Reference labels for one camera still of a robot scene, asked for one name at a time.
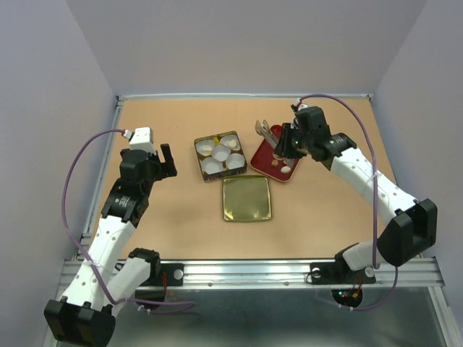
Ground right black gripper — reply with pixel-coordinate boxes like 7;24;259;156
273;123;313;158

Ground metal tongs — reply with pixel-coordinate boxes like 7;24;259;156
255;120;279;149

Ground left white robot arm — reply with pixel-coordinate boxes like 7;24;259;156
44;144;177;346

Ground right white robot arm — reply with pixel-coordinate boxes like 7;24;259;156
274;106;438;282

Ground square chocolate tin box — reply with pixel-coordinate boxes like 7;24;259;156
194;131;248;183

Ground red lacquer tray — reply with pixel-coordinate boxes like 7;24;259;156
250;125;299;183

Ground white paper cup back-left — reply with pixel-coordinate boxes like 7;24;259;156
195;140;216;157

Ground white paper cup front-left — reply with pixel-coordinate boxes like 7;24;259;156
201;157;224;175

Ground white paper cup centre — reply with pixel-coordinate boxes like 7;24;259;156
211;145;231;162

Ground white paper cup front-right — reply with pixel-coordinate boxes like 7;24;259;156
226;153;245;170

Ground white paper cup back-right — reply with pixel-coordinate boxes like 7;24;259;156
220;134;241;151

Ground gold tin lid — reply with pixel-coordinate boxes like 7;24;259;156
221;175;272;223

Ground small electronics board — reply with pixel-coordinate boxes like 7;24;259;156
331;288;363;308

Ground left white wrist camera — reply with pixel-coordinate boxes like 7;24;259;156
129;127;156;153

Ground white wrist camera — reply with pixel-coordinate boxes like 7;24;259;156
129;127;156;153
291;100;308;113

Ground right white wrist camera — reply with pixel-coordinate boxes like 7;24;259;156
291;100;308;113

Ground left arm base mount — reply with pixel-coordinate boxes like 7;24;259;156
128;248;184;287

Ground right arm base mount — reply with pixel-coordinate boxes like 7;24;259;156
305;245;376;285

